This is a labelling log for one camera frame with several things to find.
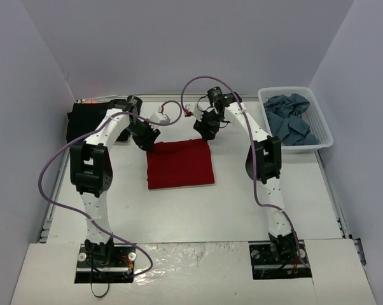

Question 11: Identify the red t-shirt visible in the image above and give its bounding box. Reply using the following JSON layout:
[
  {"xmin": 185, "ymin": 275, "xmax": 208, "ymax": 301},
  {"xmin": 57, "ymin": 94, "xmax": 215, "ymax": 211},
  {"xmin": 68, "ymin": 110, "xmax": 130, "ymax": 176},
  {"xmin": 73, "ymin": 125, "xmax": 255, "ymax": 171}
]
[{"xmin": 146, "ymin": 139, "xmax": 215, "ymax": 190}]

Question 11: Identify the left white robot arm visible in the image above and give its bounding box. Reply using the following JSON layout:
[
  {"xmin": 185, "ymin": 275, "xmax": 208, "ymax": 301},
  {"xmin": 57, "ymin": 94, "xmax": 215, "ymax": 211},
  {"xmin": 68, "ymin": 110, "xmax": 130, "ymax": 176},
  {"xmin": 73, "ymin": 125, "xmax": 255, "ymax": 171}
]
[{"xmin": 70, "ymin": 95, "xmax": 160, "ymax": 266}]

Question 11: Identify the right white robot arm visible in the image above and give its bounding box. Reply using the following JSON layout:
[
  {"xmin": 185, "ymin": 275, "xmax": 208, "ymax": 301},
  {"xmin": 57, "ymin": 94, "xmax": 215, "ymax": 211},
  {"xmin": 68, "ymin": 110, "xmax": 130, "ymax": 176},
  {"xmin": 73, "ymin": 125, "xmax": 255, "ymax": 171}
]
[{"xmin": 191, "ymin": 86, "xmax": 296, "ymax": 262}]

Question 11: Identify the pink folded t-shirt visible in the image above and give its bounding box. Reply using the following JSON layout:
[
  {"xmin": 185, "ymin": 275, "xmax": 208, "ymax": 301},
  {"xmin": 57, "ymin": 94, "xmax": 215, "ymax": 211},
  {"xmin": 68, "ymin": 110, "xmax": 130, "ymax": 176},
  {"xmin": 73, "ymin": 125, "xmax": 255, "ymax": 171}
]
[{"xmin": 81, "ymin": 99, "xmax": 99, "ymax": 104}]

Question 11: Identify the black folded t-shirt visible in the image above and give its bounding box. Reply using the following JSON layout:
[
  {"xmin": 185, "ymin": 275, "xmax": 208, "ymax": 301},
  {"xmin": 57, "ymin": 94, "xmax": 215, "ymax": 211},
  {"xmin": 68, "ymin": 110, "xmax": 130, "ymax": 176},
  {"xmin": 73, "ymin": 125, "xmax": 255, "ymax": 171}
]
[{"xmin": 66, "ymin": 99, "xmax": 130, "ymax": 142}]

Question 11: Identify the blue-grey t-shirt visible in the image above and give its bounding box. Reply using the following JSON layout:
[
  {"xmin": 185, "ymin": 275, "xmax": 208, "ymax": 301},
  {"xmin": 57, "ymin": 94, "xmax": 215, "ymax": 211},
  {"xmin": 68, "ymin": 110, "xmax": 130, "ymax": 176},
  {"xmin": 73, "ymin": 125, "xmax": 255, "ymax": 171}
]
[{"xmin": 264, "ymin": 93, "xmax": 319, "ymax": 146}]

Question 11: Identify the white plastic basket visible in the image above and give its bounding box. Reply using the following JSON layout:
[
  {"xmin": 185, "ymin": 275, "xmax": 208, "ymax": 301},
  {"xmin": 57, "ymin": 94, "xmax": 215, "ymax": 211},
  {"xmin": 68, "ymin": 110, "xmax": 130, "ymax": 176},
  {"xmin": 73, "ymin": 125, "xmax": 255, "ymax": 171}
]
[{"xmin": 258, "ymin": 86, "xmax": 333, "ymax": 154}]

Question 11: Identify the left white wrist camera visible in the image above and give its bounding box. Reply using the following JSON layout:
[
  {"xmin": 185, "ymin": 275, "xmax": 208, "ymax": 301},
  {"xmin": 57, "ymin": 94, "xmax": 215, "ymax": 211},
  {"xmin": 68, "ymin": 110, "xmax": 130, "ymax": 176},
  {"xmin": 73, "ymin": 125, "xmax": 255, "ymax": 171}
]
[{"xmin": 149, "ymin": 112, "xmax": 171, "ymax": 129}]

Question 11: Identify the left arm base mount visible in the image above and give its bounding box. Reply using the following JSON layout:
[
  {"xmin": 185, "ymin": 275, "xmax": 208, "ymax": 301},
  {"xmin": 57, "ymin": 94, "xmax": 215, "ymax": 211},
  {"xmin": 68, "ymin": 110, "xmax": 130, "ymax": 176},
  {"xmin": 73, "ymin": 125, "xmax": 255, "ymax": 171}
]
[{"xmin": 74, "ymin": 244, "xmax": 137, "ymax": 284}]

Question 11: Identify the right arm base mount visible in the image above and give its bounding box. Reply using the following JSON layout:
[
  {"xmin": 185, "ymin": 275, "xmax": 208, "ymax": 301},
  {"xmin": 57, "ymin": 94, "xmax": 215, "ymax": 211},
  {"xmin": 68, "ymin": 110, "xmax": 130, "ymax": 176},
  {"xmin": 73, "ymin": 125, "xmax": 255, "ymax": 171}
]
[{"xmin": 249, "ymin": 241, "xmax": 312, "ymax": 280}]

